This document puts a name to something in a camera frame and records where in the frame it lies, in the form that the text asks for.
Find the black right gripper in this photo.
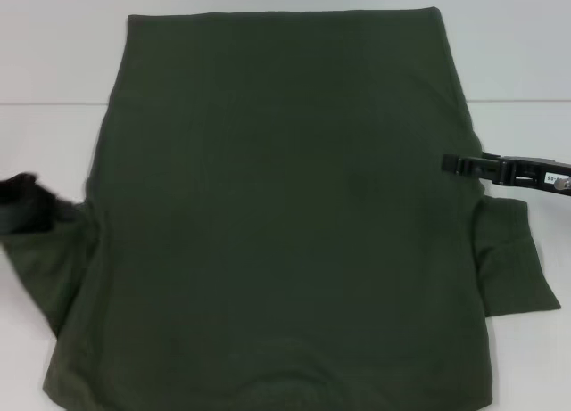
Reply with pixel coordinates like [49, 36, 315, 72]
[441, 152, 571, 192]

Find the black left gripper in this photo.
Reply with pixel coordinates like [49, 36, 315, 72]
[0, 171, 85, 236]

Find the dark green t-shirt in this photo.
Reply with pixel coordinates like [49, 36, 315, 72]
[0, 5, 563, 411]

